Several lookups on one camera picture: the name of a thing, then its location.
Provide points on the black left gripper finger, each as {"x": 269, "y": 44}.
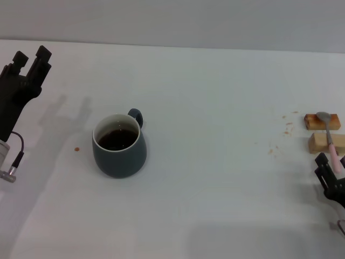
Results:
{"x": 40, "y": 67}
{"x": 20, "y": 58}

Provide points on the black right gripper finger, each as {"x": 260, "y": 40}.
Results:
{"x": 343, "y": 160}
{"x": 324, "y": 170}

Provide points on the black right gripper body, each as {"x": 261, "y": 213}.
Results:
{"x": 337, "y": 193}

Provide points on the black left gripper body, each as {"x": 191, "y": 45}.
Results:
{"x": 13, "y": 99}

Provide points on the grey cup with coffee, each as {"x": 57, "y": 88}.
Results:
{"x": 118, "y": 159}

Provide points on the light notched wooden block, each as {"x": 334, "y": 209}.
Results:
{"x": 318, "y": 143}

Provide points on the brown stained wooden block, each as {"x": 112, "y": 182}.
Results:
{"x": 312, "y": 122}

